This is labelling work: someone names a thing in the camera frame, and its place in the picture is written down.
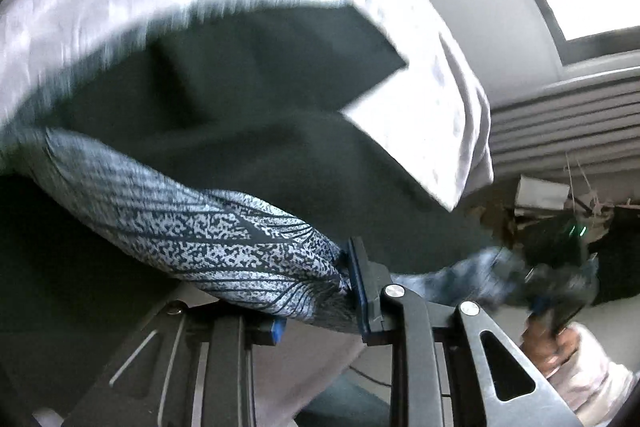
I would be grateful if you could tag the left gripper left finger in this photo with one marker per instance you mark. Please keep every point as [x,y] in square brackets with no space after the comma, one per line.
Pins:
[188,366]

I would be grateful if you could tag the black pants with patterned cuffs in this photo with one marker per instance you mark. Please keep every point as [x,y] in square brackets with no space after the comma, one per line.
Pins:
[217,155]

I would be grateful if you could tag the white slatted radiator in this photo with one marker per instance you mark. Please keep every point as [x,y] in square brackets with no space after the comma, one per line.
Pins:
[594,127]

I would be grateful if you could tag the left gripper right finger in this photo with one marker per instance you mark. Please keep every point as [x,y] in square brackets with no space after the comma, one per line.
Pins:
[451,366]

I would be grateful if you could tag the person's right hand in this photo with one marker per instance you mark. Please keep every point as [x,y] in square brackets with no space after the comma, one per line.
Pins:
[545,349]

